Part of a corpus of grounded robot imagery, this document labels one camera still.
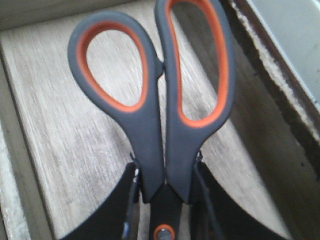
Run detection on grey orange scissors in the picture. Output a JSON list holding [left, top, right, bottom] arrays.
[[67, 0, 236, 240]]

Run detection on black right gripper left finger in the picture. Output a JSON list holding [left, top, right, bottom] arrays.
[[63, 162, 140, 240]]

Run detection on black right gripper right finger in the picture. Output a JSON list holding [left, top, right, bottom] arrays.
[[189, 161, 284, 240]]

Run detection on dark wooden drawer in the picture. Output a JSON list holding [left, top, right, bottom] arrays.
[[0, 0, 320, 240]]

